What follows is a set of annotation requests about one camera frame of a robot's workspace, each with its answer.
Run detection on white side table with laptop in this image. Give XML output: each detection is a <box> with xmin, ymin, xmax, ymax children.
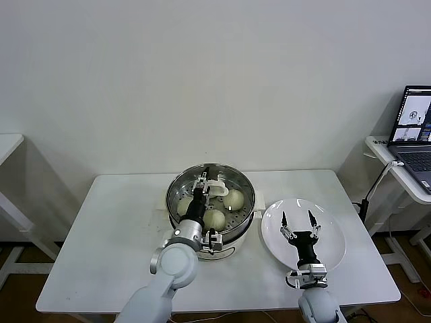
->
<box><xmin>365</xmin><ymin>136</ymin><xmax>431</xmax><ymax>283</ymax></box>

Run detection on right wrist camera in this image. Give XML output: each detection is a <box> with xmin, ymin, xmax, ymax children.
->
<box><xmin>285</xmin><ymin>263</ymin><xmax>328</xmax><ymax>290</ymax></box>

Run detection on round white plate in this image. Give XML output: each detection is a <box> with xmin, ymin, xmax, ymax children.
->
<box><xmin>261</xmin><ymin>198</ymin><xmax>347</xmax><ymax>272</ymax></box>

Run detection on cream electric cooking pot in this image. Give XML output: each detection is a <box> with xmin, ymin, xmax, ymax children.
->
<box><xmin>157</xmin><ymin>190</ymin><xmax>267</xmax><ymax>262</ymax></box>

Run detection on empty white side table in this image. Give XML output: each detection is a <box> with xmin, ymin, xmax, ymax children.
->
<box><xmin>0</xmin><ymin>133</ymin><xmax>61</xmax><ymax>280</ymax></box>

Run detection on white steamed baozi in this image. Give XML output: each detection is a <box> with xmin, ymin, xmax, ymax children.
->
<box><xmin>223</xmin><ymin>188</ymin><xmax>245</xmax><ymax>211</ymax></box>
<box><xmin>177</xmin><ymin>197</ymin><xmax>195</xmax><ymax>218</ymax></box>
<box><xmin>203</xmin><ymin>209</ymin><xmax>226</xmax><ymax>232</ymax></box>

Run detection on grey open laptop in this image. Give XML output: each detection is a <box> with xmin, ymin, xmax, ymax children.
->
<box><xmin>387</xmin><ymin>85</ymin><xmax>431</xmax><ymax>195</ymax></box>

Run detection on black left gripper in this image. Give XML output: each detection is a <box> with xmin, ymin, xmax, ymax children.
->
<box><xmin>183</xmin><ymin>166</ymin><xmax>216</xmax><ymax>223</ymax></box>

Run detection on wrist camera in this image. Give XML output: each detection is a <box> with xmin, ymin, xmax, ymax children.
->
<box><xmin>201</xmin><ymin>228</ymin><xmax>225</xmax><ymax>255</ymax></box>
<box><xmin>285</xmin><ymin>263</ymin><xmax>328</xmax><ymax>290</ymax></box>

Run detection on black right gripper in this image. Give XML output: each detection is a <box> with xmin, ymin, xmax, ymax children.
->
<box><xmin>279</xmin><ymin>210</ymin><xmax>321</xmax><ymax>265</ymax></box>

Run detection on stainless steel steamer basket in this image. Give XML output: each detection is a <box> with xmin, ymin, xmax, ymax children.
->
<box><xmin>166</xmin><ymin>164</ymin><xmax>257</xmax><ymax>238</ymax></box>

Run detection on white laptop cable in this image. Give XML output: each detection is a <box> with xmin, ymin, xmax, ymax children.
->
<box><xmin>366</xmin><ymin>161</ymin><xmax>405</xmax><ymax>203</ymax></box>

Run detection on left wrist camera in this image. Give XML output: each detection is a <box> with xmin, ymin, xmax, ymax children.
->
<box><xmin>201</xmin><ymin>228</ymin><xmax>225</xmax><ymax>255</ymax></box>

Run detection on black plug adapter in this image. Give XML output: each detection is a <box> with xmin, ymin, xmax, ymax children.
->
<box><xmin>352</xmin><ymin>199</ymin><xmax>370</xmax><ymax>220</ymax></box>

